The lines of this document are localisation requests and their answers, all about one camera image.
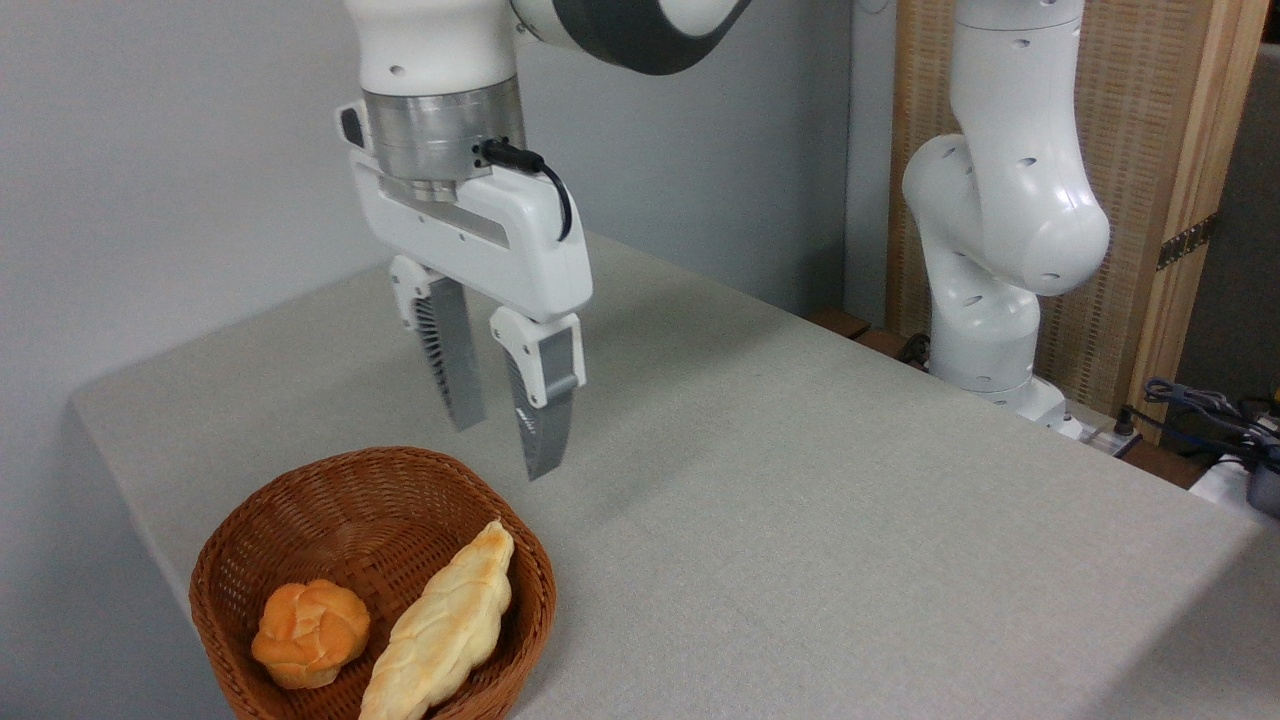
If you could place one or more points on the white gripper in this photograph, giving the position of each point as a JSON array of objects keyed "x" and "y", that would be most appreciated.
[{"x": 530, "y": 255}]

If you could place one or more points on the round knotted bread roll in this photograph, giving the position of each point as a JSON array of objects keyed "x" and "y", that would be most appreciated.
[{"x": 310, "y": 632}]

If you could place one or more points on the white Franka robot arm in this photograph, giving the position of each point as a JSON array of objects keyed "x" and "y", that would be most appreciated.
[{"x": 430, "y": 45}]

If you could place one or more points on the brown wicker basket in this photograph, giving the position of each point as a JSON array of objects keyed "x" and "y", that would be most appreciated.
[{"x": 350, "y": 510}]

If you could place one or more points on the white power strip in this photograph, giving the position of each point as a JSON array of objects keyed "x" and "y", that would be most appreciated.
[{"x": 1100, "y": 432}]

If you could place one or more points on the long braided bread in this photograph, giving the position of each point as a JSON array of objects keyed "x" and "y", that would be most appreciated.
[{"x": 445, "y": 625}]

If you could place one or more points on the wooden woven screen panel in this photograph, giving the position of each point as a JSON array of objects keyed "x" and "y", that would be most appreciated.
[{"x": 1150, "y": 100}]

